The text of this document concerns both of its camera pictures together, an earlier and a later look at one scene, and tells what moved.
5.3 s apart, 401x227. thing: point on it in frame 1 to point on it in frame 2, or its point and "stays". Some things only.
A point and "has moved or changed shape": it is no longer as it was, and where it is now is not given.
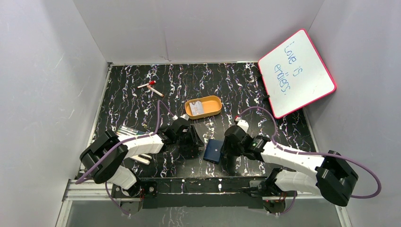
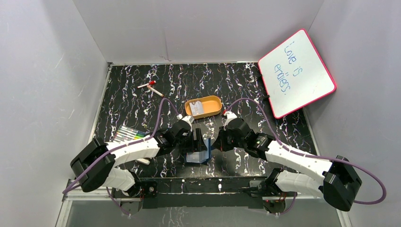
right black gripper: x=226 y=148 to x=220 y=143
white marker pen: x=150 y=87 stays
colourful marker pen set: x=125 y=130 stays
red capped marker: x=152 y=82 stays
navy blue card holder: x=213 y=151 has moved or changed shape
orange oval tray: x=211 y=105 stays
